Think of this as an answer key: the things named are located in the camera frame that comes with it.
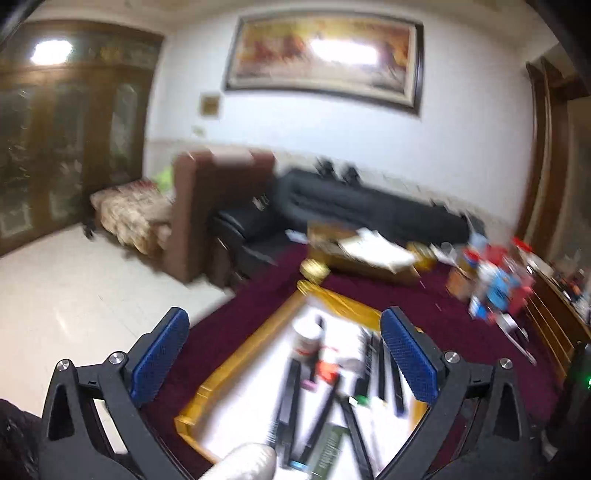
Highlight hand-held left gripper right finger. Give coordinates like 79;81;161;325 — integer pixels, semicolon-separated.
376;307;533;480

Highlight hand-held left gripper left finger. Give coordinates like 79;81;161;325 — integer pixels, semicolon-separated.
37;307;191;480

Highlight white bottle green label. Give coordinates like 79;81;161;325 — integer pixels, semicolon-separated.
293;318;325;360

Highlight pile of black markers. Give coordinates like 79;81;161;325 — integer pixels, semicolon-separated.
267;322;408;480

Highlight white squeeze bottle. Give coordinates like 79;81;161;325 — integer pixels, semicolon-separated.
198;442;278;480

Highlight clear case red contents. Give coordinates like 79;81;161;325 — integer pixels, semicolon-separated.
317;359;342;385

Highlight silver pen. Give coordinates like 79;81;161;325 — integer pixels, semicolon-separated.
507;329;537;366

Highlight wooden brick-pattern counter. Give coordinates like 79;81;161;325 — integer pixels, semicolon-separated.
525;265;591;385

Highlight clear tub orange contents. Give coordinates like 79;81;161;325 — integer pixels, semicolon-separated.
446;260;479;302

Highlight white jar printed label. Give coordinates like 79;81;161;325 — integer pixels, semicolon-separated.
470;263;498;320

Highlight flat cardboard box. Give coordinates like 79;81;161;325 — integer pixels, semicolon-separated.
307;221;422;285

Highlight stack of beige papers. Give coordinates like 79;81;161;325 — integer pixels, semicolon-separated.
339;228;417;271

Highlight blue label snack jar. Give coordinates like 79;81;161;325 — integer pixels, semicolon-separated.
489;270;513;308

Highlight pile of assorted clutter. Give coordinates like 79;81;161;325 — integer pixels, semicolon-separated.
551;270;591;315

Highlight olive green rectangular case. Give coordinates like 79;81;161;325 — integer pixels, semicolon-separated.
308;424;353;479

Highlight pink bottle knit sleeve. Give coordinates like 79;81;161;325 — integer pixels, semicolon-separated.
510;272;533;315

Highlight floral cushion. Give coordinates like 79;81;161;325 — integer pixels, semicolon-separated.
89;178;175;256

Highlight black recliner chair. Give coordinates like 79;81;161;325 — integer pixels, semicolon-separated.
211;193;297;290

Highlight black sofa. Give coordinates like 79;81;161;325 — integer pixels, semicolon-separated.
271;168;472;246

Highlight brown armchair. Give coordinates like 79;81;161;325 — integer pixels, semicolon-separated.
161;150;276;283

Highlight dark cloth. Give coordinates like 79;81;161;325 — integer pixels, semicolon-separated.
0;399;43;480

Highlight wooden glass cabinet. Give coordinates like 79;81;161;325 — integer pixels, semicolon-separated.
0;20;165;258

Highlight framed painting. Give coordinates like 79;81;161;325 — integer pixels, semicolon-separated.
223;13;425;116

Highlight wooden door frame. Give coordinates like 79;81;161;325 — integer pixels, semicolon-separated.
514;57;574;260

